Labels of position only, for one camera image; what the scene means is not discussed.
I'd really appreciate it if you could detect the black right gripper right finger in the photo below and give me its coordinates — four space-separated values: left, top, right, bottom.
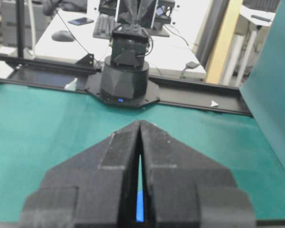
140 121 256 228

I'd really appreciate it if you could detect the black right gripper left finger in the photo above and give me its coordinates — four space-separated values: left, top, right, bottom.
18 121 140 228

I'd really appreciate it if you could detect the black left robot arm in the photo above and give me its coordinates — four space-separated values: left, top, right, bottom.
85 0 175 108

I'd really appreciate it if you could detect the blue gear piece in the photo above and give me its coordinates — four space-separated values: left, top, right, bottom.
136 190 144 222

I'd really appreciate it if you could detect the green side panel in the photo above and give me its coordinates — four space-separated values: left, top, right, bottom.
240 0 285 170

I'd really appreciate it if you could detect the black computer mouse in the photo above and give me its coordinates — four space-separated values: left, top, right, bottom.
51 30 75 42

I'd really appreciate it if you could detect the white background desk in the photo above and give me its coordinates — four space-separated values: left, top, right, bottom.
35 10 206 79

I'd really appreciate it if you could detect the black keyboard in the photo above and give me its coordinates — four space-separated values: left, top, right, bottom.
93 14 120 39

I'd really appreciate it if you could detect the dark smartphone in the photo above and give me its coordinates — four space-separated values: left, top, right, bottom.
68 17 94 26

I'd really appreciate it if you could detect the black corner bracket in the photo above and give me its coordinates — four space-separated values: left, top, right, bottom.
75 54 94 67

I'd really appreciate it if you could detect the beige wooden post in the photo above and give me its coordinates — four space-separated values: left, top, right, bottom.
206 0 243 84

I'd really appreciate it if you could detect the black aluminium frame rail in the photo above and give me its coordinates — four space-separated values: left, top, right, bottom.
0 54 252 116

